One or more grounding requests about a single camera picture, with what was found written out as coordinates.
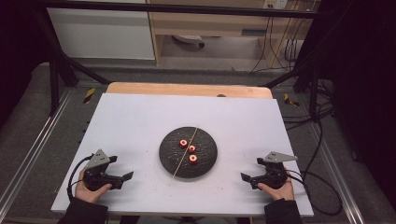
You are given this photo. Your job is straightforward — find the black round plate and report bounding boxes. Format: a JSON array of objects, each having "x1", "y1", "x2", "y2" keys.
[{"x1": 158, "y1": 126, "x2": 219, "y2": 179}]

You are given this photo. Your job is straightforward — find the aluminium rail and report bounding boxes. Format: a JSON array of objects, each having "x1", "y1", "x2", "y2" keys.
[
  {"x1": 0, "y1": 89, "x2": 75, "y2": 213},
  {"x1": 311, "y1": 122, "x2": 366, "y2": 224}
]

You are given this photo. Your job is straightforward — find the yellow and black tape strip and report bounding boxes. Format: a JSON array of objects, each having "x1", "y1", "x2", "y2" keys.
[
  {"x1": 283, "y1": 92, "x2": 301, "y2": 107},
  {"x1": 82, "y1": 87, "x2": 96, "y2": 105}
]

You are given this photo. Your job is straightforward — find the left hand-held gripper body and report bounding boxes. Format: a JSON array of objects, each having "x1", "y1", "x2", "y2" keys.
[{"x1": 82, "y1": 148, "x2": 114, "y2": 191}]

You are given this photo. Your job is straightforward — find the black metal stand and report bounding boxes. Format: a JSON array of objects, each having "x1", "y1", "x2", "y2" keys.
[
  {"x1": 31, "y1": 6, "x2": 111, "y2": 117},
  {"x1": 263, "y1": 18, "x2": 347, "y2": 120}
]

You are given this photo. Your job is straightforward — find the hand-held gripper cable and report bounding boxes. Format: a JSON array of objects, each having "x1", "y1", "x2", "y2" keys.
[
  {"x1": 66, "y1": 153, "x2": 95, "y2": 201},
  {"x1": 285, "y1": 169, "x2": 344, "y2": 217}
]

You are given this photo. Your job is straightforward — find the person's right hand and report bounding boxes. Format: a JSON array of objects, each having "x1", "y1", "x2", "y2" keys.
[{"x1": 257, "y1": 169, "x2": 295, "y2": 202}]

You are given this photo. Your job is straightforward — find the right hand-held gripper cable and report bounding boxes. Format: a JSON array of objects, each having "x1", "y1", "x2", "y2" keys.
[{"x1": 285, "y1": 169, "x2": 344, "y2": 217}]

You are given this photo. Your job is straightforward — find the black metal frame bar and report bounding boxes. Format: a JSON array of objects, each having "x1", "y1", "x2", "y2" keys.
[{"x1": 31, "y1": 0, "x2": 332, "y2": 20}]

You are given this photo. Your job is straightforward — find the white board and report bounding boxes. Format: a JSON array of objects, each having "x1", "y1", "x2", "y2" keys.
[{"x1": 50, "y1": 92, "x2": 315, "y2": 217}]

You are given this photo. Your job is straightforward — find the white cabinet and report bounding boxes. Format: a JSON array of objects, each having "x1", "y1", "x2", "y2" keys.
[{"x1": 46, "y1": 0, "x2": 156, "y2": 61}]

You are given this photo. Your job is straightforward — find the thin wooden skewer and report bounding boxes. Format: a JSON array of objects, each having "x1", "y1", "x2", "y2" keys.
[{"x1": 171, "y1": 127, "x2": 199, "y2": 179}]

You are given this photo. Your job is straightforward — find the white chair base with caster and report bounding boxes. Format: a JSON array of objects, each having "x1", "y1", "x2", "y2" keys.
[{"x1": 171, "y1": 34, "x2": 205, "y2": 49}]

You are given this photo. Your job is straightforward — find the black floor cables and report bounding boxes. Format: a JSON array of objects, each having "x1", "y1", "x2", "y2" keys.
[{"x1": 281, "y1": 78, "x2": 335, "y2": 132}]

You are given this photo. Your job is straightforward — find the white wall socket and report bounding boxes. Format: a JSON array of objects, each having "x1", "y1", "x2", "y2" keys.
[{"x1": 262, "y1": 0, "x2": 290, "y2": 10}]

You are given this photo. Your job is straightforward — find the person's left hand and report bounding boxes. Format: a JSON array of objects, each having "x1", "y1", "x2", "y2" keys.
[{"x1": 74, "y1": 168, "x2": 113, "y2": 204}]

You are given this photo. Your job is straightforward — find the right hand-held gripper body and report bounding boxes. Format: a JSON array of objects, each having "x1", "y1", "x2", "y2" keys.
[{"x1": 256, "y1": 150, "x2": 299, "y2": 190}]

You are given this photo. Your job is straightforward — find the wooden desk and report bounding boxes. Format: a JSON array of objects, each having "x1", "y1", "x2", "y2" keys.
[{"x1": 146, "y1": 0, "x2": 314, "y2": 67}]

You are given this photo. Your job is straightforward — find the wooden table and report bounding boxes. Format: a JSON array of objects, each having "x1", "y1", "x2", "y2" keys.
[{"x1": 106, "y1": 81, "x2": 274, "y2": 100}]

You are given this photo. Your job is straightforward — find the black hanging cables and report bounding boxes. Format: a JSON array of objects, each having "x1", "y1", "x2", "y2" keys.
[{"x1": 249, "y1": 12, "x2": 307, "y2": 75}]

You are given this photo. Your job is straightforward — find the left hand-held gripper cable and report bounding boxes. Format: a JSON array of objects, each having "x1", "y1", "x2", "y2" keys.
[{"x1": 66, "y1": 153, "x2": 95, "y2": 201}]

